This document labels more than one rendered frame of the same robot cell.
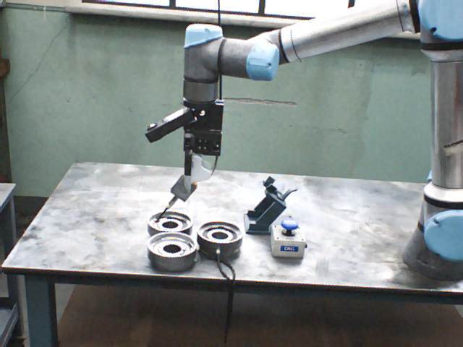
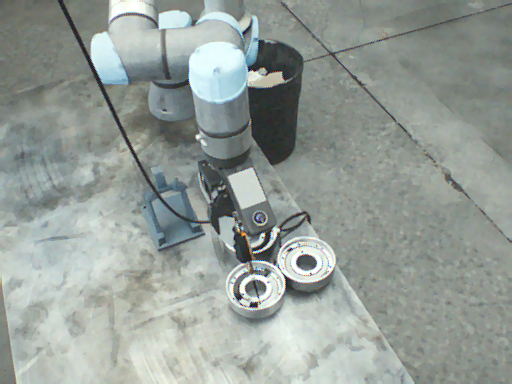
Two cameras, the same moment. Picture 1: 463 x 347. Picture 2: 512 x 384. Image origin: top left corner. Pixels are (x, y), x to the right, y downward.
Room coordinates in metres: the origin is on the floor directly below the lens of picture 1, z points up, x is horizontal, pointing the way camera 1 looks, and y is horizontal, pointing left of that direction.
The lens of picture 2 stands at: (1.28, 0.72, 1.70)
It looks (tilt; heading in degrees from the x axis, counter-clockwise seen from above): 46 degrees down; 253
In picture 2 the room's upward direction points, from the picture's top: 4 degrees counter-clockwise
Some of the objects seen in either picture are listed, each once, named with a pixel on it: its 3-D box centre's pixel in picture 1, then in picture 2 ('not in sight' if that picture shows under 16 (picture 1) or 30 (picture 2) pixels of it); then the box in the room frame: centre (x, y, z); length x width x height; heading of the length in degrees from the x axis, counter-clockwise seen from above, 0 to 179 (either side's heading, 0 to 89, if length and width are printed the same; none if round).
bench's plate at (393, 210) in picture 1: (277, 220); (146, 223); (1.25, -0.13, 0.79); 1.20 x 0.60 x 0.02; 93
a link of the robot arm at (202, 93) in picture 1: (200, 90); (223, 134); (1.12, 0.08, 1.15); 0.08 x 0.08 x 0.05
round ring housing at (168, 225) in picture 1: (170, 228); (255, 290); (1.11, 0.13, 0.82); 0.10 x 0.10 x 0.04
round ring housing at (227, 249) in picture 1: (219, 238); (250, 238); (1.08, 0.02, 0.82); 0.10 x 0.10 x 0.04
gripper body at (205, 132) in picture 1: (202, 126); (227, 170); (1.12, 0.07, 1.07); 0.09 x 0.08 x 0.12; 94
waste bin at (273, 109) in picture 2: not in sight; (261, 105); (0.65, -1.11, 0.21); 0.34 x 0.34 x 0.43
